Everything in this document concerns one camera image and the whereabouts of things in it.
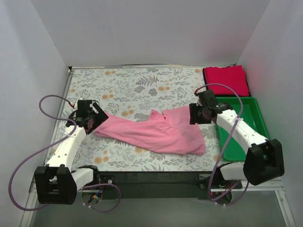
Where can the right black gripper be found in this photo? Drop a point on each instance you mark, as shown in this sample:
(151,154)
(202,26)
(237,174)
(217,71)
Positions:
(195,114)

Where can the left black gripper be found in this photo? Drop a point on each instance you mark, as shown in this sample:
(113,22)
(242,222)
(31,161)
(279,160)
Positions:
(95,117)

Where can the pink t shirt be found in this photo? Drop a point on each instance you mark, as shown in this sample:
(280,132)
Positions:
(168,132)

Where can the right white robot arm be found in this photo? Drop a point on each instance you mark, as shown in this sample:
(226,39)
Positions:
(264,157)

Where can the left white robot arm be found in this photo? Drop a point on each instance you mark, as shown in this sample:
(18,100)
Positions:
(63,157)

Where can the floral patterned table mat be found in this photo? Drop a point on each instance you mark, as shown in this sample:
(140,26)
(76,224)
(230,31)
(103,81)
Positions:
(132,93)

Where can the green plastic tray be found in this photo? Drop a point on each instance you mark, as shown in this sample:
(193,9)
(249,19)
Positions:
(252,116)

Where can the folded red t shirt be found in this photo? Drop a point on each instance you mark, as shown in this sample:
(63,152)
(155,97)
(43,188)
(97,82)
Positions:
(233,77)

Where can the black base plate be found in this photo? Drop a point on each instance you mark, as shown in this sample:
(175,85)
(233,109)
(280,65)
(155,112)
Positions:
(154,185)

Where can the aluminium frame rail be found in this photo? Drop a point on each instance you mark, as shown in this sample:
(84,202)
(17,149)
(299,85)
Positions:
(33,189)

